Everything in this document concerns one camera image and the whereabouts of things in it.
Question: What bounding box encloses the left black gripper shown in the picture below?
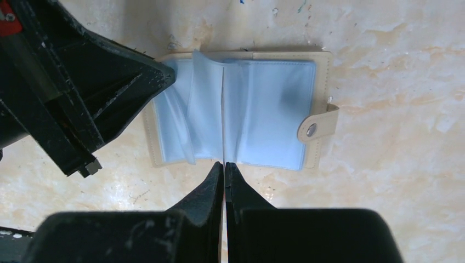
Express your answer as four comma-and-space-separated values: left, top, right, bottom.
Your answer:
1, 1, 175, 177

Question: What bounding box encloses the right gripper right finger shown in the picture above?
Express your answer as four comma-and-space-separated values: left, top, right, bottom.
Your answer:
224, 162, 287, 262

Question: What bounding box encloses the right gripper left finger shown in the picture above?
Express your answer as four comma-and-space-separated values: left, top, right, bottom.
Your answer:
160, 162, 224, 262

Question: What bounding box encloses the beige card holder wallet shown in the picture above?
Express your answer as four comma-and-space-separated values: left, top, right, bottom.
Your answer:
143, 51, 338, 171

